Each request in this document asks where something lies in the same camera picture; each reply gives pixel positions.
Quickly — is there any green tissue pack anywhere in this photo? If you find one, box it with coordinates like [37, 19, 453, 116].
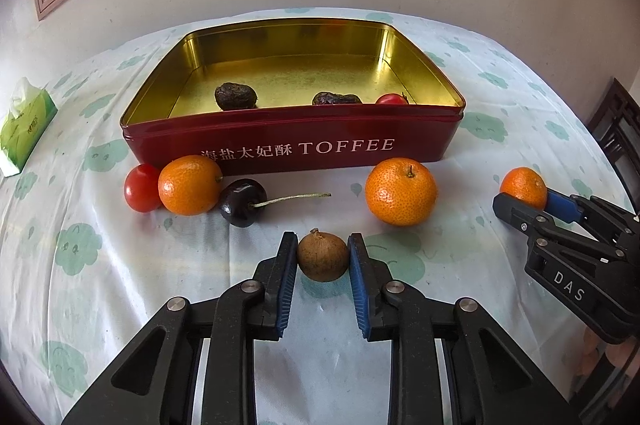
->
[0, 77, 58, 177]

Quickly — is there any red tin box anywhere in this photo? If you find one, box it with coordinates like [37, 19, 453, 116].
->
[119, 17, 467, 170]

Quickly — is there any dark cherry with stem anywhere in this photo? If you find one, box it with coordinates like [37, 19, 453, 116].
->
[219, 178, 332, 228]

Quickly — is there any brown longan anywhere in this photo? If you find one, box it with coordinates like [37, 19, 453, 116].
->
[296, 228, 350, 282]

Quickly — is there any oval orange kumquat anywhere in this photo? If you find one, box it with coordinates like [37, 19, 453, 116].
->
[158, 155, 224, 216]

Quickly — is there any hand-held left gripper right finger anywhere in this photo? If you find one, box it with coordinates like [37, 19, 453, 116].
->
[347, 233, 583, 425]

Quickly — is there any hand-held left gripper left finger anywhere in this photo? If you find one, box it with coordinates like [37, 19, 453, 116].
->
[61, 231, 299, 425]

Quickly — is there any round cherry tomato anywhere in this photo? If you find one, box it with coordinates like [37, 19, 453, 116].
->
[124, 163, 163, 213]

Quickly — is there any dark wooden chair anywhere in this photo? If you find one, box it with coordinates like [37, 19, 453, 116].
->
[580, 77, 640, 421]

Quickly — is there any mandarin orange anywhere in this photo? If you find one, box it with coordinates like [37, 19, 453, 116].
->
[364, 157, 439, 227]
[500, 167, 548, 210]

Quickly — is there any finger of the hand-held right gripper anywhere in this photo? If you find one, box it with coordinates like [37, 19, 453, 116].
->
[492, 192, 621, 258]
[545, 188, 640, 251]

